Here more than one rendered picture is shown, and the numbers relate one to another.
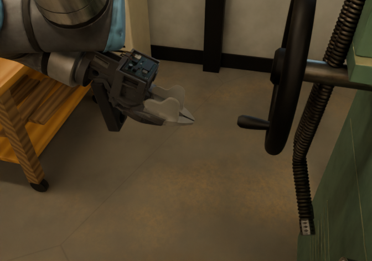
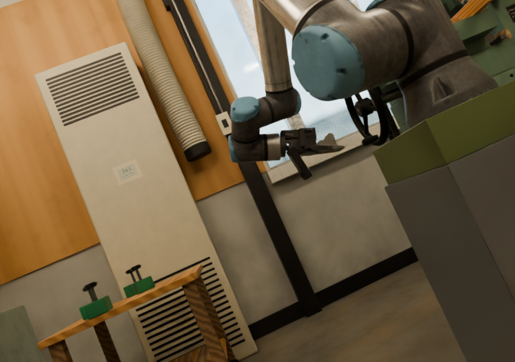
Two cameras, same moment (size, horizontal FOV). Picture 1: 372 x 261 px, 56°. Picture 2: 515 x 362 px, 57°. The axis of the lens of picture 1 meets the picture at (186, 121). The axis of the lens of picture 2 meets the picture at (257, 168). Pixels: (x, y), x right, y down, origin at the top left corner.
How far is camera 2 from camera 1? 133 cm
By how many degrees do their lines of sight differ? 52
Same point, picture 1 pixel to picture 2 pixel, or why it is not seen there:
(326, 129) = not seen: hidden behind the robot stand
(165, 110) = (329, 142)
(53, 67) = (270, 142)
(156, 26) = (244, 303)
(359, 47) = not seen: hidden behind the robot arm
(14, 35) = (264, 107)
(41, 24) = (272, 100)
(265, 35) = (337, 256)
